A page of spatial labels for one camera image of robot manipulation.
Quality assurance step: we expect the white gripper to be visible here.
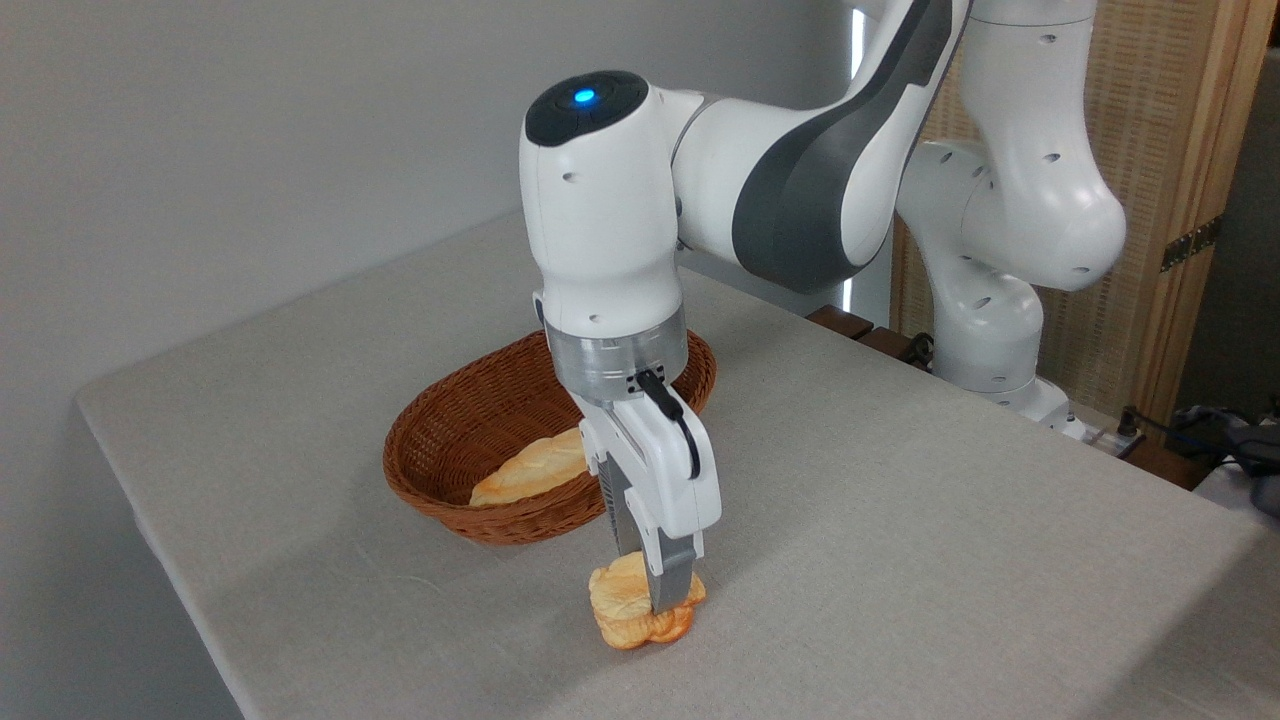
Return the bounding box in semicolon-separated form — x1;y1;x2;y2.
578;386;723;614

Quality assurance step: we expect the round golden bread bun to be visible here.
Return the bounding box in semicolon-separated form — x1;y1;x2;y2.
587;551;708;651

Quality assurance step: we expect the long braided bread loaf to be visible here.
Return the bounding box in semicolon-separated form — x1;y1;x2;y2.
470;428;591;507

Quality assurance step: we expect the brown wicker oval basket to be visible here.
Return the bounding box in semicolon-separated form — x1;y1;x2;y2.
383;329;718;546

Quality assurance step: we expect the grey tablecloth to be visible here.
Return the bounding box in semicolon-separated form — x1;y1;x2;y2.
75;212;1280;720

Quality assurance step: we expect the dark bundle of equipment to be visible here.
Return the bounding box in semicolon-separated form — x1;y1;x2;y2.
1165;398;1280;517

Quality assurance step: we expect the dark metal screen hinge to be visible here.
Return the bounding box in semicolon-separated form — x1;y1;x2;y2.
1160;215;1223;273

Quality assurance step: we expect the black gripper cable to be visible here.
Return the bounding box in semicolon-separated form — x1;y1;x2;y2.
636;368;702;479

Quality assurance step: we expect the black plug with cable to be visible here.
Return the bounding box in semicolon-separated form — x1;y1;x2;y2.
1114;404;1201;459

